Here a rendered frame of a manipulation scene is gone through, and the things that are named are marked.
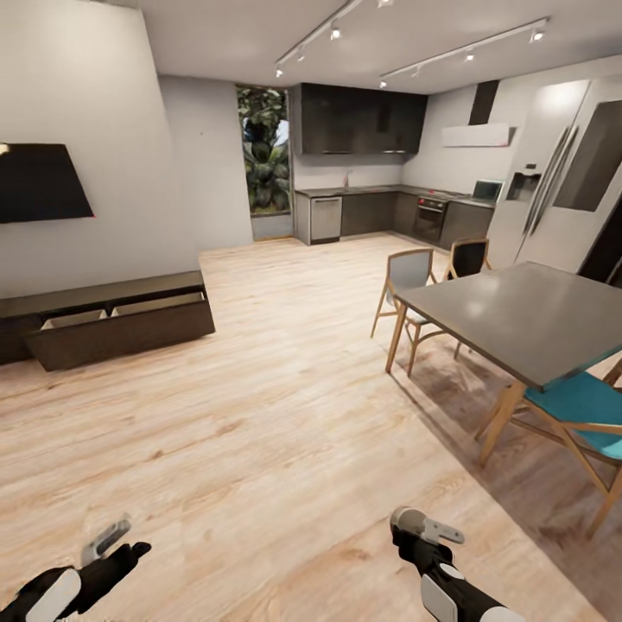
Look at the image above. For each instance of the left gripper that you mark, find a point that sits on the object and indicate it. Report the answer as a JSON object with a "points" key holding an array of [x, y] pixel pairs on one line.
{"points": [[114, 568]]}

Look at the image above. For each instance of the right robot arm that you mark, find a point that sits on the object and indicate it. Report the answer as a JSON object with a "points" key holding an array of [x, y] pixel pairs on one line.
{"points": [[445, 593]]}

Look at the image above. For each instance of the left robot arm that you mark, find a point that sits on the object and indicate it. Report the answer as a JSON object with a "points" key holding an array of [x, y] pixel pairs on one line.
{"points": [[62, 591]]}

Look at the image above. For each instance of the wall mounted tv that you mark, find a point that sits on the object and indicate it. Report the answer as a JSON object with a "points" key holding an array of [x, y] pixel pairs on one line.
{"points": [[39, 182]]}

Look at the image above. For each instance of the range hood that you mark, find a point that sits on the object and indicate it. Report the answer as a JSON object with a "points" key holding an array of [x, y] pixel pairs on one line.
{"points": [[479, 132]]}

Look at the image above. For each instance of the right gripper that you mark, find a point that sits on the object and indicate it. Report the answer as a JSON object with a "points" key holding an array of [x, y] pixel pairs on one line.
{"points": [[411, 547]]}

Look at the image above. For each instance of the dishwasher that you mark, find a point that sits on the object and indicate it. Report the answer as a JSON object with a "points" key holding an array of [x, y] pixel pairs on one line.
{"points": [[325, 217]]}

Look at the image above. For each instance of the pillar candle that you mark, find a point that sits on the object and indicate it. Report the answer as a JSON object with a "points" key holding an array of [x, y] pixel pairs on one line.
{"points": [[408, 518]]}

